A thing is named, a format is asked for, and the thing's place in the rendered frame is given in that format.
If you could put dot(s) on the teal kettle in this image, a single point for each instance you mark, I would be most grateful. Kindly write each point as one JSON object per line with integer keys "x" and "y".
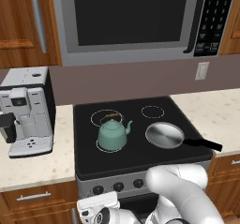
{"x": 112, "y": 135}

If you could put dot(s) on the black stove knob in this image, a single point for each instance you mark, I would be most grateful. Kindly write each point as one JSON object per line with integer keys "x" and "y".
{"x": 98, "y": 190}
{"x": 118, "y": 186}
{"x": 138, "y": 183}

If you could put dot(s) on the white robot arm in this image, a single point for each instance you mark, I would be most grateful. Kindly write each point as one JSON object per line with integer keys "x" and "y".
{"x": 184, "y": 199}

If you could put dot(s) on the silver microwave oven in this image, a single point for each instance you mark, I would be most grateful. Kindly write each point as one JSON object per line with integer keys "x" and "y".
{"x": 125, "y": 18}

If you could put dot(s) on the wooden base cupboard door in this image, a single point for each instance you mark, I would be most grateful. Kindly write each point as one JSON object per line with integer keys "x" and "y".
{"x": 34, "y": 216}
{"x": 226, "y": 196}

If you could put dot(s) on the black stove with hob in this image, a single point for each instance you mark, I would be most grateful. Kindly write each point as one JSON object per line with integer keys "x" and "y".
{"x": 137, "y": 162}

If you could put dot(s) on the wooden drawer front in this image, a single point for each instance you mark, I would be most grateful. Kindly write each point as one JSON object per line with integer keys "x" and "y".
{"x": 40, "y": 196}
{"x": 225, "y": 168}

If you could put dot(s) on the white wall outlet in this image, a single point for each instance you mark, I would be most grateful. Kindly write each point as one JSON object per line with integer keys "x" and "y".
{"x": 202, "y": 71}

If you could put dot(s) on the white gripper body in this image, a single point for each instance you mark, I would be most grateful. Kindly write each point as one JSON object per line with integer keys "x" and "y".
{"x": 98, "y": 201}

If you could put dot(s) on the white black coffee machine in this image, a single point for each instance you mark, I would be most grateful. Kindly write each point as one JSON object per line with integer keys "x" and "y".
{"x": 29, "y": 115}

